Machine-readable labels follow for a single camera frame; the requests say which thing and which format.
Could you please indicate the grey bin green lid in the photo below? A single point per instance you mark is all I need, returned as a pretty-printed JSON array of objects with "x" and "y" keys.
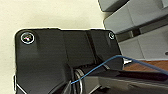
[{"x": 140, "y": 18}]

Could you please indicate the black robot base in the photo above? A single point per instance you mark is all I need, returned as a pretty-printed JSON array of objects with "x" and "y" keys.
[{"x": 50, "y": 50}]

